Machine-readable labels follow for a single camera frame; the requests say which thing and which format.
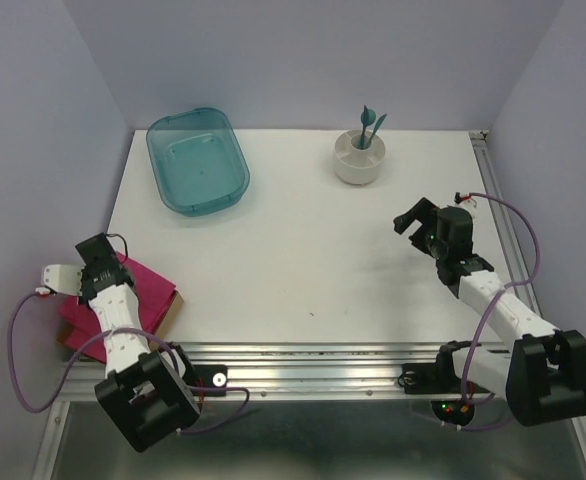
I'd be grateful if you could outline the teal plastic spoon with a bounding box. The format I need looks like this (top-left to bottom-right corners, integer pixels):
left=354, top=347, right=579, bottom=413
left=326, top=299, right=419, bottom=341
left=358, top=106, right=377, bottom=150

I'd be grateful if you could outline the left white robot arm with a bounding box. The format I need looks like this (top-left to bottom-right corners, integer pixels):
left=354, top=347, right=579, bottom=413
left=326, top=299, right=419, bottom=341
left=76, top=233, right=201, bottom=452

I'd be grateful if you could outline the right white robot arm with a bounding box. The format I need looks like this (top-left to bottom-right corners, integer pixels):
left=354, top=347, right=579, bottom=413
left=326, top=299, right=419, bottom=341
left=394, top=193, right=586, bottom=429

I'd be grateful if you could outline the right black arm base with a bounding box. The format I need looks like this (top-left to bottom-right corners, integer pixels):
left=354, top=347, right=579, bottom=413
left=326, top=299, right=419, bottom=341
left=397, top=341, right=471, bottom=395

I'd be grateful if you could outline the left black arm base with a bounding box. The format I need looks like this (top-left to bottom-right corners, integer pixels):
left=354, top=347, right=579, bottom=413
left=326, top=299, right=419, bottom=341
left=168, top=342, right=228, bottom=400

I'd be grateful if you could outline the pink napkin stack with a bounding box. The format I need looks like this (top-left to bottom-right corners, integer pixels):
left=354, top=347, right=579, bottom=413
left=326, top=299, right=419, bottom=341
left=65, top=252, right=179, bottom=350

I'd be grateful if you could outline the brown cardboard tray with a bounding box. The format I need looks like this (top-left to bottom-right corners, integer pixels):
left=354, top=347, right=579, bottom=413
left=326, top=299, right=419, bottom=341
left=57, top=291, right=183, bottom=348

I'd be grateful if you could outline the white utensil holder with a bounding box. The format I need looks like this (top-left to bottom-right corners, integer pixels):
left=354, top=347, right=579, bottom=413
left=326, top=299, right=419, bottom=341
left=332, top=130, right=386, bottom=186

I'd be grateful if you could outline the teal plastic bin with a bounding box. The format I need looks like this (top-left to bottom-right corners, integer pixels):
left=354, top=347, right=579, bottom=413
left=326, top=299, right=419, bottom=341
left=146, top=108, right=250, bottom=217

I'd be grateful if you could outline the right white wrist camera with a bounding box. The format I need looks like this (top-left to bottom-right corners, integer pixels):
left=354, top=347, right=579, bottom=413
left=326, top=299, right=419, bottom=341
left=454, top=192, right=478, bottom=218

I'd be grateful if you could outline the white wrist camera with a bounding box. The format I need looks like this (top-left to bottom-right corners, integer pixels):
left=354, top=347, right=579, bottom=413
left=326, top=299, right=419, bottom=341
left=42, top=264, right=82, bottom=296
left=454, top=192, right=478, bottom=218

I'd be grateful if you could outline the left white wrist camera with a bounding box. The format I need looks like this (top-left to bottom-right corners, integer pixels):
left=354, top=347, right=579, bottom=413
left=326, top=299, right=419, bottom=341
left=42, top=264, right=82, bottom=296

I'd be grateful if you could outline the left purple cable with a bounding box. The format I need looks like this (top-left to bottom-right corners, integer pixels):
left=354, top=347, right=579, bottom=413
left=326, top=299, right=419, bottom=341
left=10, top=292, right=251, bottom=435

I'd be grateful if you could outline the aluminium frame rail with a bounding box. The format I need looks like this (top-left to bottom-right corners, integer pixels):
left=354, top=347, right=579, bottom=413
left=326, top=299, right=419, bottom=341
left=34, top=130, right=586, bottom=479

